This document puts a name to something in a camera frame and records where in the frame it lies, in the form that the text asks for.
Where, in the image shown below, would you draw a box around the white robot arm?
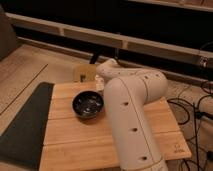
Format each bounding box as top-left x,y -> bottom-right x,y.
97,59 -> 168,171

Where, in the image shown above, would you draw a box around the wooden chair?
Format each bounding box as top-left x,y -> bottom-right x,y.
73,64 -> 96,82

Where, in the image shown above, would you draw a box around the small white bottle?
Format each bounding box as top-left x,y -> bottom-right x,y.
95,75 -> 105,91

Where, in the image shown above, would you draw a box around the black floor cables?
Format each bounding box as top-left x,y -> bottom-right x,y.
166,79 -> 213,171

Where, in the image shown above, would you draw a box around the dark grey floor mat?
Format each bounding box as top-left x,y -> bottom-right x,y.
0,82 -> 54,170

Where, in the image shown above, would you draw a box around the black bowl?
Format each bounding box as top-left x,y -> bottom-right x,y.
72,91 -> 104,119

